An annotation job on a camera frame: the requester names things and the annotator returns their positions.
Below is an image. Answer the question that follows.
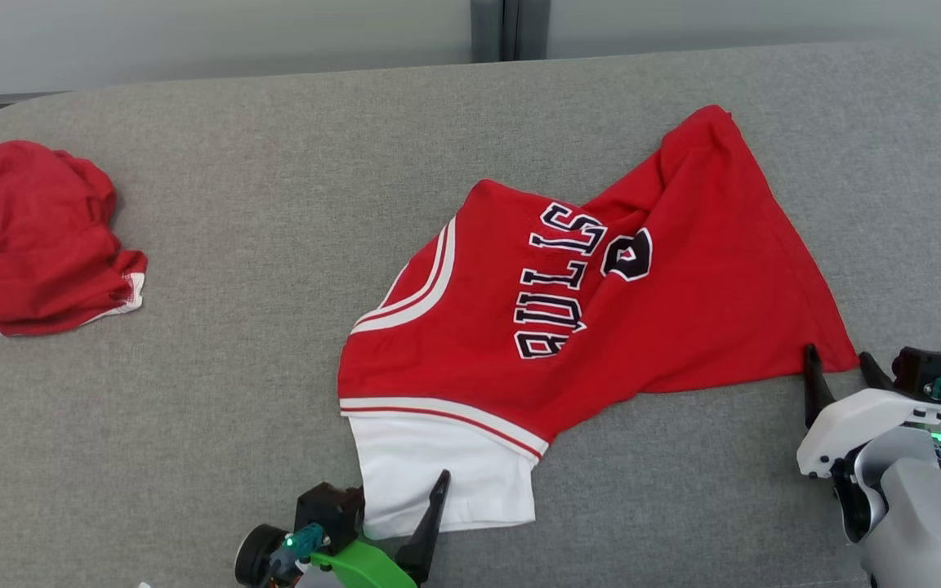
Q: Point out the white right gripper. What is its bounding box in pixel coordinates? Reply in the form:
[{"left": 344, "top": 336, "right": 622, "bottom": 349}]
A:
[{"left": 796, "top": 343, "right": 941, "bottom": 479}]

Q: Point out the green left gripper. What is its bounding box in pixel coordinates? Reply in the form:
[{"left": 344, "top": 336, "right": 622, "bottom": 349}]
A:
[{"left": 297, "top": 470, "right": 453, "bottom": 588}]

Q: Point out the red white Bulls jersey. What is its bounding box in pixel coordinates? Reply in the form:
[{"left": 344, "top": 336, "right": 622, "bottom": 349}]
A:
[{"left": 337, "top": 105, "right": 859, "bottom": 540}]

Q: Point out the black round left gripper motor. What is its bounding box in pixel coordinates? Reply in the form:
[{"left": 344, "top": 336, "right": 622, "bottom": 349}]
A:
[{"left": 234, "top": 523, "right": 288, "bottom": 587}]

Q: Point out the left black cable teal plug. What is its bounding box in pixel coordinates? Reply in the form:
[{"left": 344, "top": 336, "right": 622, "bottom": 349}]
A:
[{"left": 270, "top": 524, "right": 326, "bottom": 585}]

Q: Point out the grey double wall post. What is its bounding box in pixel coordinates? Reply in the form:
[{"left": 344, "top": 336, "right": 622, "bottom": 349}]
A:
[{"left": 470, "top": 0, "right": 551, "bottom": 63}]

